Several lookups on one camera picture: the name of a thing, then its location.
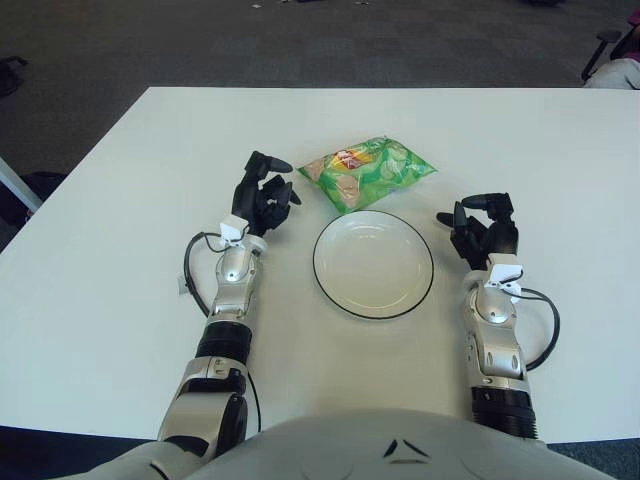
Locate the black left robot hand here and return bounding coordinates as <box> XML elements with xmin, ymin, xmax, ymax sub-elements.
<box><xmin>230</xmin><ymin>149</ymin><xmax>303</xmax><ymax>237</ymax></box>

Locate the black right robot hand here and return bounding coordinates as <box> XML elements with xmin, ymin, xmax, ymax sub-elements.
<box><xmin>436</xmin><ymin>191</ymin><xmax>520</xmax><ymax>271</ymax></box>

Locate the green chips snack bag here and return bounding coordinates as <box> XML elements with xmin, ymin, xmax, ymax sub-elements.
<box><xmin>297</xmin><ymin>133</ymin><xmax>440</xmax><ymax>216</ymax></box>

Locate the white plate with black rim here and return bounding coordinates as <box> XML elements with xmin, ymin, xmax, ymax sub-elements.
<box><xmin>312</xmin><ymin>210</ymin><xmax>435</xmax><ymax>321</ymax></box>

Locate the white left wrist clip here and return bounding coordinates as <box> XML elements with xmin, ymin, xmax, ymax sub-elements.
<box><xmin>219</xmin><ymin>216</ymin><xmax>249</xmax><ymax>246</ymax></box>

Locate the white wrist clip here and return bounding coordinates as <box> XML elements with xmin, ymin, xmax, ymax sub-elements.
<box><xmin>487</xmin><ymin>262</ymin><xmax>526</xmax><ymax>294</ymax></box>
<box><xmin>219</xmin><ymin>216</ymin><xmax>249</xmax><ymax>246</ymax></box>

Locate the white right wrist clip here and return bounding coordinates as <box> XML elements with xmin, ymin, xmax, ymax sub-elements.
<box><xmin>487</xmin><ymin>262</ymin><xmax>526</xmax><ymax>294</ymax></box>

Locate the black bag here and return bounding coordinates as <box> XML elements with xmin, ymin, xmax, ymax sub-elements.
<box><xmin>0</xmin><ymin>171</ymin><xmax>69</xmax><ymax>226</ymax></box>

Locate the black office chair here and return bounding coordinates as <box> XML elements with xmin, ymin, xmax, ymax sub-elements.
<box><xmin>580</xmin><ymin>28</ymin><xmax>640</xmax><ymax>81</ymax></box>

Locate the white desk leg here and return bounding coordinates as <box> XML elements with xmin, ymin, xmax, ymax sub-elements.
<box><xmin>0</xmin><ymin>154</ymin><xmax>44</xmax><ymax>211</ymax></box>

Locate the grey robot torso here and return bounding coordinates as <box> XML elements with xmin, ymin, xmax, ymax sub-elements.
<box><xmin>184</xmin><ymin>407</ymin><xmax>640</xmax><ymax>480</ymax></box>

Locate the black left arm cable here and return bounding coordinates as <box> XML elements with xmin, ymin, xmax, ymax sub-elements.
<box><xmin>182</xmin><ymin>229</ymin><xmax>236</xmax><ymax>317</ymax></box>

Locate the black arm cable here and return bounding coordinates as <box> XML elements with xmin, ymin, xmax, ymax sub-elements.
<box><xmin>514</xmin><ymin>287</ymin><xmax>561</xmax><ymax>371</ymax></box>
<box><xmin>182</xmin><ymin>229</ymin><xmax>236</xmax><ymax>317</ymax></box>

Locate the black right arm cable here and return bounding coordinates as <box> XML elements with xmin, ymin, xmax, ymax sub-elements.
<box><xmin>514</xmin><ymin>287</ymin><xmax>561</xmax><ymax>371</ymax></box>

